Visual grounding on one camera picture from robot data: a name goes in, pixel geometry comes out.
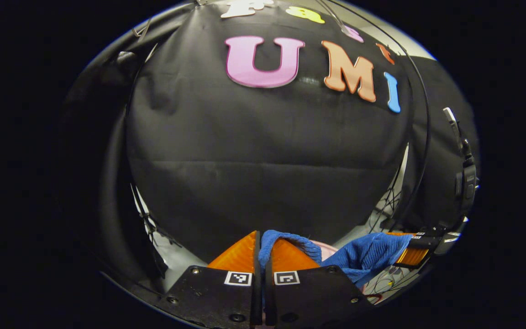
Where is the black backdrop cloth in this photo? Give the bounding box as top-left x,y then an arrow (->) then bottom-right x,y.
62,0 -> 480,293

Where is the blue corduroy shirt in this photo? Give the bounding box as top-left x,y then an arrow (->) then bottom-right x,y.
258,230 -> 413,288

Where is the black clothes rack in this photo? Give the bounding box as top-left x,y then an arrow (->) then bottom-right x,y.
313,0 -> 431,229

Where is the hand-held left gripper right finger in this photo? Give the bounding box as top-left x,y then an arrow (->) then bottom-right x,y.
263,238 -> 373,328

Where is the black tripod stand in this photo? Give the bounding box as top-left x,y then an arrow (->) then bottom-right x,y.
368,146 -> 410,231

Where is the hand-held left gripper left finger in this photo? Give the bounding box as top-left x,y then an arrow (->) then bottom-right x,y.
160,231 -> 263,329

